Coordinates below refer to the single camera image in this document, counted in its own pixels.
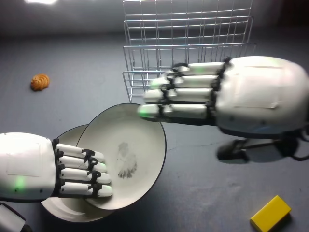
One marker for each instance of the brown swirl cookie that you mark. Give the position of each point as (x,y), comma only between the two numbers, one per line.
(40,82)

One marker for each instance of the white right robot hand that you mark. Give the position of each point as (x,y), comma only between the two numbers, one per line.
(253,96)

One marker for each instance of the yellow rectangular block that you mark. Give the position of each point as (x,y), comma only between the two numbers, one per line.
(270,212)

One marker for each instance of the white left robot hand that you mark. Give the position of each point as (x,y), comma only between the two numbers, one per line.
(24,166)

